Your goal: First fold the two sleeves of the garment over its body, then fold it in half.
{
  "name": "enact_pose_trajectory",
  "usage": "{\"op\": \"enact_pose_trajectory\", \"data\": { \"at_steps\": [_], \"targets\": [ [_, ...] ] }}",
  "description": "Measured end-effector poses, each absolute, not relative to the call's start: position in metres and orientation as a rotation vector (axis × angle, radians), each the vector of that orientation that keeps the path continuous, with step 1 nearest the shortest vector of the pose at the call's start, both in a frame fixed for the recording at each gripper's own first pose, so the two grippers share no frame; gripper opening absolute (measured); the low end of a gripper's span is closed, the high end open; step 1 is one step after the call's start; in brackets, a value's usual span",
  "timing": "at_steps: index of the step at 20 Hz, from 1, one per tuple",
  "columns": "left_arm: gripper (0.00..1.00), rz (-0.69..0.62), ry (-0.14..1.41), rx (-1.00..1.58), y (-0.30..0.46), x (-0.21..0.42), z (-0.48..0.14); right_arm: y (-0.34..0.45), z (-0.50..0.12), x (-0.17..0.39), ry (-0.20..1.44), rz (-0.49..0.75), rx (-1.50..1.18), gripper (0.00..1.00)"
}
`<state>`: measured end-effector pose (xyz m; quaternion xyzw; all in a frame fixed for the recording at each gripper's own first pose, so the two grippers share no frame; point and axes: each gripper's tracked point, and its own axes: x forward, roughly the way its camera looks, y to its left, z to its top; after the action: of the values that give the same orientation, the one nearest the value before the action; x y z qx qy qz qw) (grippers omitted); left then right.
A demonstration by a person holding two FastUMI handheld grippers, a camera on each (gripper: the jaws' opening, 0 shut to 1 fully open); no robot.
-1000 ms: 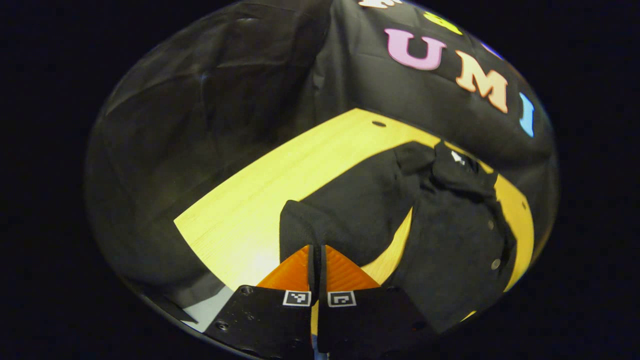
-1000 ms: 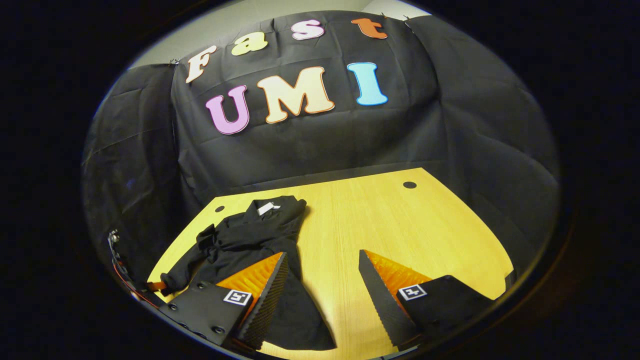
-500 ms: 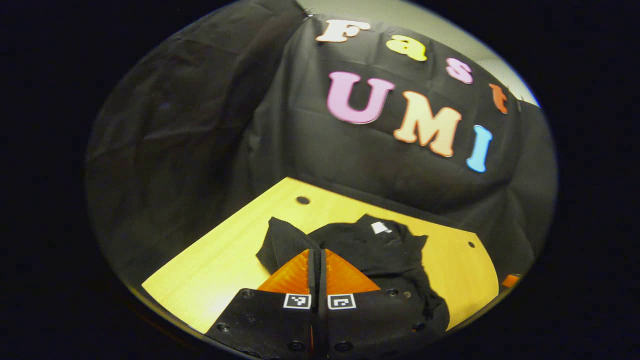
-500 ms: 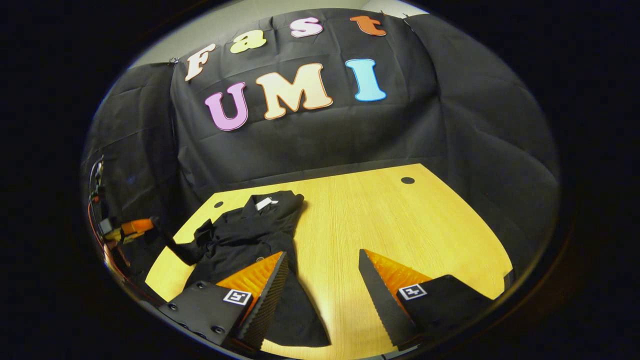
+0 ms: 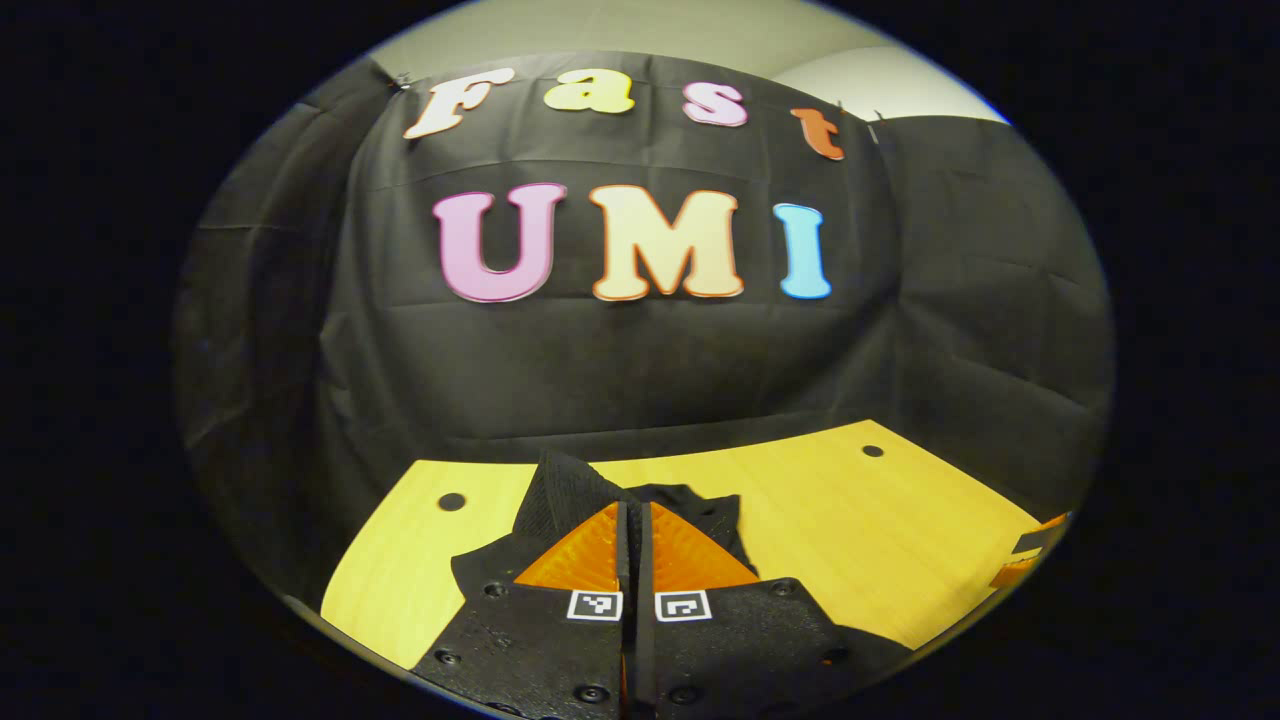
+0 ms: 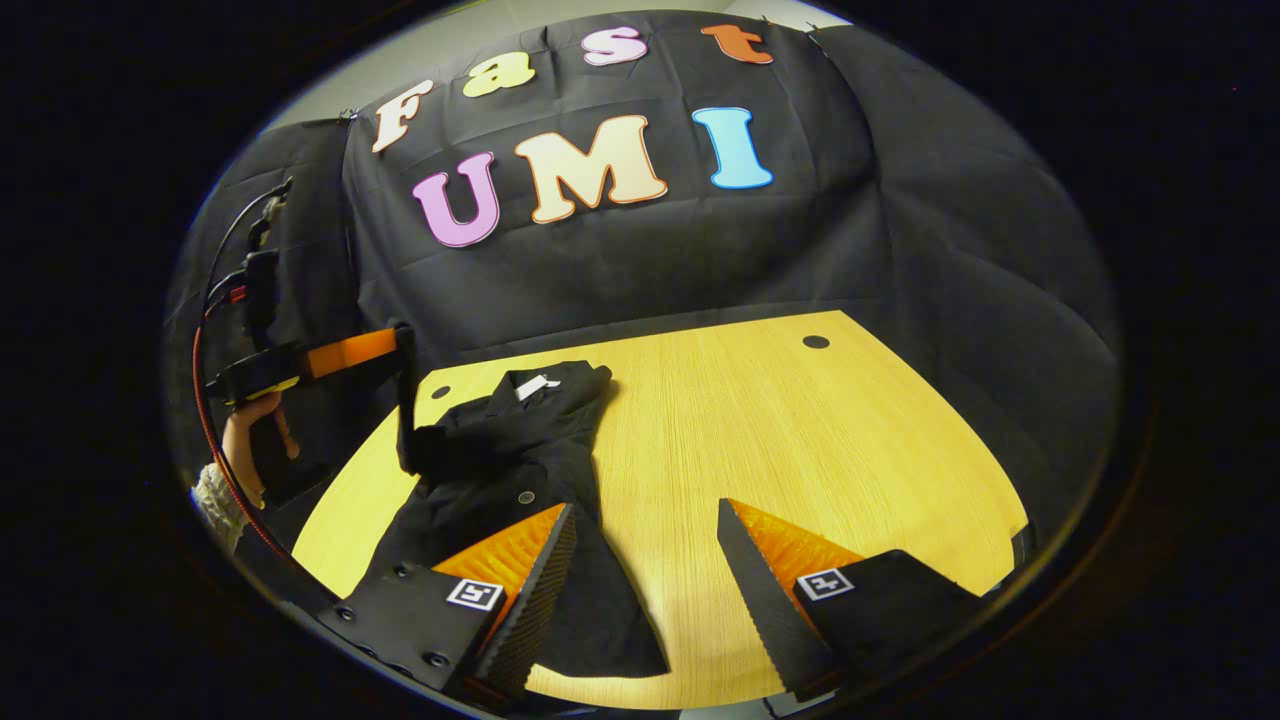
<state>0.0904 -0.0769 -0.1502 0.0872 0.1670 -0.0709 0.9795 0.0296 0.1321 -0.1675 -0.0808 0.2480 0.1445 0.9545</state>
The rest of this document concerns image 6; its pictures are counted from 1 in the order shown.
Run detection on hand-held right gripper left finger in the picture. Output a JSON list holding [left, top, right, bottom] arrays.
[[318, 502, 579, 701]]

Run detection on black button jacket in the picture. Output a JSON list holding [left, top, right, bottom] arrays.
[[355, 360, 671, 681]]

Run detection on red and black cable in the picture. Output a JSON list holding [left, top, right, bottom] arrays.
[[188, 180, 306, 586]]

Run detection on black backdrop cloth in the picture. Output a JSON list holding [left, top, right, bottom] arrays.
[[165, 10, 1121, 541]]

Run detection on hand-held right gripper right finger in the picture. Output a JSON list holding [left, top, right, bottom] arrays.
[[716, 497, 986, 701]]

